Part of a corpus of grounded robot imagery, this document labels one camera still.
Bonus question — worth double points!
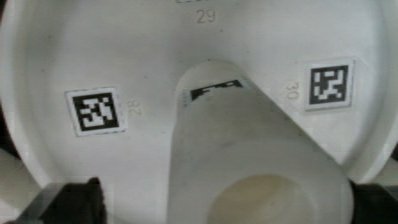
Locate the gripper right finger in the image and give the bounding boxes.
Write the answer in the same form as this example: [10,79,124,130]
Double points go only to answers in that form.
[351,183,398,224]

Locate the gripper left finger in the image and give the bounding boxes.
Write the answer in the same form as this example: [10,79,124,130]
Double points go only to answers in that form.
[14,177,108,224]

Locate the white cylindrical table leg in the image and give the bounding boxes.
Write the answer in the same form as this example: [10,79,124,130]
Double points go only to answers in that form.
[167,61,353,224]

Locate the white round table top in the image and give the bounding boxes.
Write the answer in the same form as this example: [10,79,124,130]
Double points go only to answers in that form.
[0,0,398,224]

